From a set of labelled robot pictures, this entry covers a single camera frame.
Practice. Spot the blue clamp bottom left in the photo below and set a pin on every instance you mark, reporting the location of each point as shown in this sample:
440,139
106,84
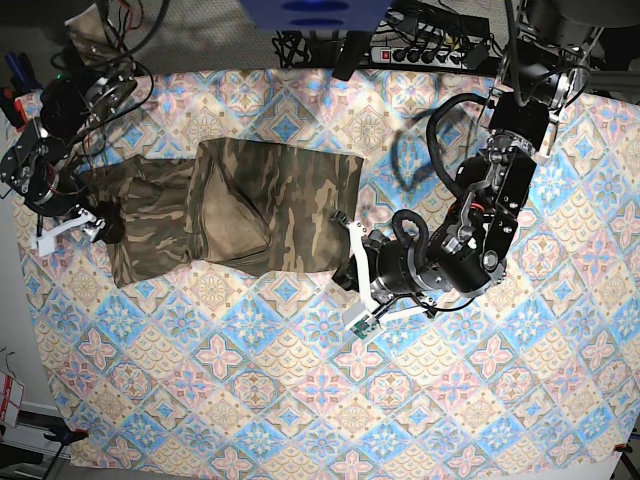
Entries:
64,436

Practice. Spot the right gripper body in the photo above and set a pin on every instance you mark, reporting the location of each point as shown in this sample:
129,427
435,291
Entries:
110,212

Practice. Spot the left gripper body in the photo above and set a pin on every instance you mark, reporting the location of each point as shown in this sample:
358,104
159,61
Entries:
393,269

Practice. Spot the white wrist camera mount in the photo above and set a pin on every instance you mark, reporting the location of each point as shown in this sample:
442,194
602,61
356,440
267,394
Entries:
44,243
368,317

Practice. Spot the red black clamp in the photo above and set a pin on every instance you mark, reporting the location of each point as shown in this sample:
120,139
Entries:
12,108

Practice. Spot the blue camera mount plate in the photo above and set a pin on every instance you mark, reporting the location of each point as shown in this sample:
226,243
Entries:
355,15

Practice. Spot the white power strip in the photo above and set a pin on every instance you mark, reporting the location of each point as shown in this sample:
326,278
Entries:
440,59

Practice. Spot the red white paper tag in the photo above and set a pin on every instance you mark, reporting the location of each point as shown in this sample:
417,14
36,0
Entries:
11,395

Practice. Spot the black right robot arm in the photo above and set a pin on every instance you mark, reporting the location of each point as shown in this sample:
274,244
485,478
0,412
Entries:
62,125

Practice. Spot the blue handled clamp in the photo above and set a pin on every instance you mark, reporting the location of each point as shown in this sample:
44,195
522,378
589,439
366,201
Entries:
23,75

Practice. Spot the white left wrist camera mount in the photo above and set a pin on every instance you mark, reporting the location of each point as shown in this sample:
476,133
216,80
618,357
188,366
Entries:
368,317

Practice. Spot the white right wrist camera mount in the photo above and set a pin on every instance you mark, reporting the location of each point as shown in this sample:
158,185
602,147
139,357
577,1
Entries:
44,243

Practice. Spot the patterned tile tablecloth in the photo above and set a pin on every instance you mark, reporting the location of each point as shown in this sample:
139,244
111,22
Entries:
207,372

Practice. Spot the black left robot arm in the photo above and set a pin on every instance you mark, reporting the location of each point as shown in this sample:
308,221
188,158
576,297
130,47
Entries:
543,70

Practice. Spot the camouflage T-shirt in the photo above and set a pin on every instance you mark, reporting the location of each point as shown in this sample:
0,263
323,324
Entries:
252,206

